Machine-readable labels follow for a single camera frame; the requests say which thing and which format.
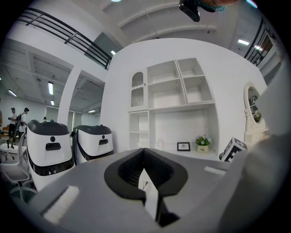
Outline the black balcony railing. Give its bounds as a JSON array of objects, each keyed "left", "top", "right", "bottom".
[
  {"left": 17, "top": 8, "right": 113, "bottom": 70},
  {"left": 244, "top": 18, "right": 277, "bottom": 66}
]

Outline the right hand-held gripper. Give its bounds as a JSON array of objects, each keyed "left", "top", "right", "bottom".
[{"left": 219, "top": 136, "right": 248, "bottom": 162}]

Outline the potted flower plant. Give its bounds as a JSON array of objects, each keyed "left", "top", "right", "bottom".
[{"left": 195, "top": 135, "right": 212, "bottom": 154}]

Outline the white framed oval mirror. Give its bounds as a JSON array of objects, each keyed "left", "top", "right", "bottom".
[{"left": 243, "top": 81, "right": 269, "bottom": 137}]

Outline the black picture frame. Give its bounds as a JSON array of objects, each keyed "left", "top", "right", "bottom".
[{"left": 177, "top": 142, "right": 191, "bottom": 152}]

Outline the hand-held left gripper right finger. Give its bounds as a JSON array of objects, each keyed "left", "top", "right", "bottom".
[{"left": 144, "top": 147, "right": 248, "bottom": 233}]

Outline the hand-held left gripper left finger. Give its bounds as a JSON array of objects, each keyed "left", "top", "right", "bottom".
[{"left": 29, "top": 147, "right": 164, "bottom": 233}]

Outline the white office chair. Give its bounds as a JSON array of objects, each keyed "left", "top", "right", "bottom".
[{"left": 0, "top": 134, "right": 38, "bottom": 202}]

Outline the white and black service robot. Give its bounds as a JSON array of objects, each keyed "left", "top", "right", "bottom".
[
  {"left": 25, "top": 120, "right": 75, "bottom": 192},
  {"left": 70, "top": 124, "right": 114, "bottom": 166}
]

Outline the white desk with hutch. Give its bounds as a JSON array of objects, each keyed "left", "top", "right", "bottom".
[{"left": 127, "top": 57, "right": 220, "bottom": 155}]

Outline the white ornate chair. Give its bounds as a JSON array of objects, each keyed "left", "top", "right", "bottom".
[{"left": 244, "top": 128, "right": 271, "bottom": 143}]

